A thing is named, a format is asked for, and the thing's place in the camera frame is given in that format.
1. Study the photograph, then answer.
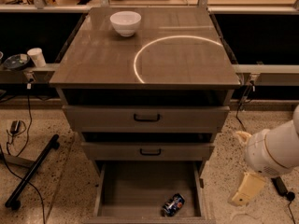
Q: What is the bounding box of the white ceramic bowl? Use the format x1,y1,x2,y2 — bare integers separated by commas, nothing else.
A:
110,11,141,37

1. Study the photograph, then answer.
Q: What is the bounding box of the top drawer with handle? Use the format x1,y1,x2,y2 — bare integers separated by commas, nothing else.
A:
63,105,229,133

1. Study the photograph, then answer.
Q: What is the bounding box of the black power adapter left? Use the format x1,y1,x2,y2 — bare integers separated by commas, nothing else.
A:
10,120,20,134

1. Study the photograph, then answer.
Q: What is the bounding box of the black metal stand leg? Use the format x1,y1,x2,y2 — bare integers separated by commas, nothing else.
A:
5,134,60,210

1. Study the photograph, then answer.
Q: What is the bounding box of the crushed blue pepsi can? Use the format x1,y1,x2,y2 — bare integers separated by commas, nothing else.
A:
162,193,185,217

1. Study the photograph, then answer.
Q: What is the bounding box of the black power adapter right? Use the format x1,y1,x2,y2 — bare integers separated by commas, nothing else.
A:
271,176,288,196

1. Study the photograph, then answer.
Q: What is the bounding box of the black cable left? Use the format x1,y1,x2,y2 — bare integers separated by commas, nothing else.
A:
0,77,47,224

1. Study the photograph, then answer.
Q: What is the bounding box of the middle drawer with handle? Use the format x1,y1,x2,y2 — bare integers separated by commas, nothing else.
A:
81,142,214,161

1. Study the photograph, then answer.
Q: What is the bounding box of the black cable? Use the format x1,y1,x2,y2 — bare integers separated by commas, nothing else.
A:
0,77,47,224
235,77,297,224

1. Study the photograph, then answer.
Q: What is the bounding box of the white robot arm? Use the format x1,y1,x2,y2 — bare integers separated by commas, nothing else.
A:
229,106,299,206

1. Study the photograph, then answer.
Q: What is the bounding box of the drawer with handle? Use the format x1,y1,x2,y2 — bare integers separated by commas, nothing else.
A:
63,105,229,133
81,142,214,161

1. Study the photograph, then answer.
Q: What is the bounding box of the white paper cup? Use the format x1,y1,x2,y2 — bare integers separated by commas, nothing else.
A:
27,48,46,67

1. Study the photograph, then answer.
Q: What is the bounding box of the black power adapter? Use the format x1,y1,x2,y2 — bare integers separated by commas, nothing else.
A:
10,120,20,134
271,176,288,196

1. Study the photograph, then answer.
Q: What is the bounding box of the brown drawer cabinet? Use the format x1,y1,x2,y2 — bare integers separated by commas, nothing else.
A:
49,6,242,224

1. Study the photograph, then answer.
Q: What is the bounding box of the open bottom drawer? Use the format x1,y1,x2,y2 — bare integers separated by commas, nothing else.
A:
84,161,216,224

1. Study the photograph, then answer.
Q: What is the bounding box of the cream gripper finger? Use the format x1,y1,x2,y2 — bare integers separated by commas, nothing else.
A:
234,131,251,147
230,172,266,206

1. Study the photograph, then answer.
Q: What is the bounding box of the dark blue plate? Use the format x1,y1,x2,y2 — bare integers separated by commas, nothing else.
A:
3,54,30,71

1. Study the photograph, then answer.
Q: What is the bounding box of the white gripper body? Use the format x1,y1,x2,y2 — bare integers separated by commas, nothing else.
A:
245,129,292,178

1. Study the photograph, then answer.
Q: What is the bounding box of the black cable right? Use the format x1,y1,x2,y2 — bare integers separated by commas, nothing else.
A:
235,77,297,224

